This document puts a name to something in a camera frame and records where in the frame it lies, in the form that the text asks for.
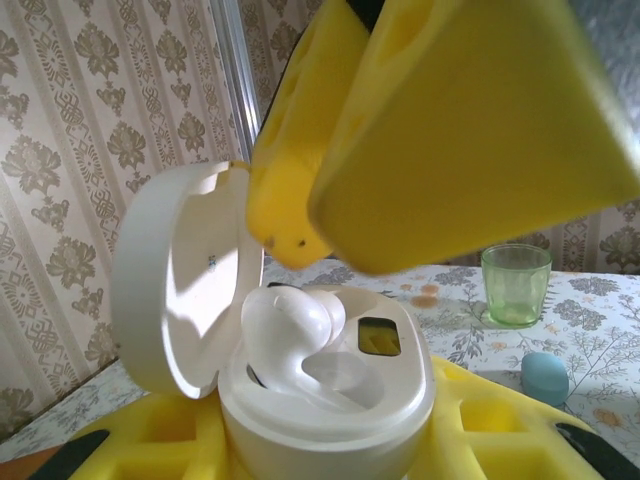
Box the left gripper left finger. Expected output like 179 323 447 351
27 392 241 480

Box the white round earbud case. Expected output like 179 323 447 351
109 159 436 480

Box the green glass cup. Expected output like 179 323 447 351
480 243 553 330

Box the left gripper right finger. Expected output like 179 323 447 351
414 354 634 480

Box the white wireless earbud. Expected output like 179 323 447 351
239 287 346 394

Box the aluminium frame post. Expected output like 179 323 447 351
212 0 264 166

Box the blue earbud charging case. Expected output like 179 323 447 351
520 351 571 407

